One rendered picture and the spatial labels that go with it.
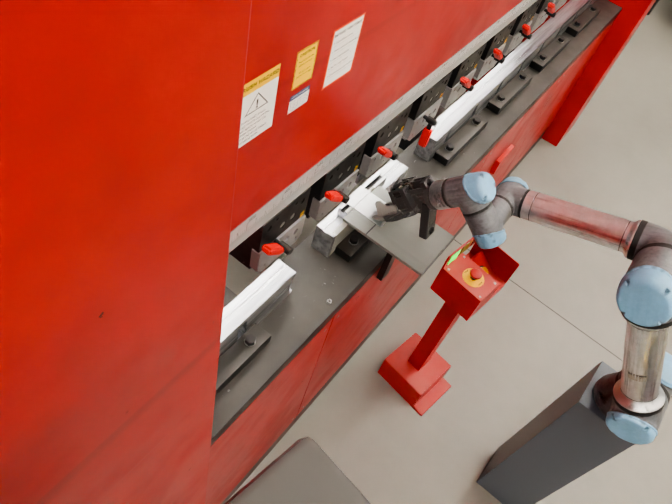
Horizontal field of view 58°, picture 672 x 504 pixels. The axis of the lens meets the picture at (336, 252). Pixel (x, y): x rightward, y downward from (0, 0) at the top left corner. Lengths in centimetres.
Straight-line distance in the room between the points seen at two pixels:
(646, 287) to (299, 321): 81
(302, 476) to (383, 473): 213
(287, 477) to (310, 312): 132
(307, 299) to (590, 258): 208
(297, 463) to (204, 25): 23
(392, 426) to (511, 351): 69
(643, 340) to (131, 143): 130
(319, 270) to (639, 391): 85
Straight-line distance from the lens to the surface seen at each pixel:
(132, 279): 45
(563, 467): 217
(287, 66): 90
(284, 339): 156
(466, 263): 198
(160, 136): 37
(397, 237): 166
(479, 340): 282
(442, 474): 250
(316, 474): 30
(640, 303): 141
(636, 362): 157
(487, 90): 234
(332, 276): 168
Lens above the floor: 223
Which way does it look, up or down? 51 degrees down
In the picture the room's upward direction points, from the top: 18 degrees clockwise
